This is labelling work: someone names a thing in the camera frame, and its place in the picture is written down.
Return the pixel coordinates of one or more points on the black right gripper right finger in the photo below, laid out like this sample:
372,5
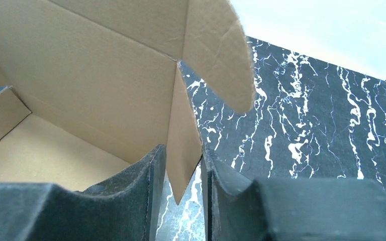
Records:
237,208

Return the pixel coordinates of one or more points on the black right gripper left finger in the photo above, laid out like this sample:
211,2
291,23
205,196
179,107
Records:
123,207

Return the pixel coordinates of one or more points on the brown cardboard box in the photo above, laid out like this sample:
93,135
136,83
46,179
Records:
88,88

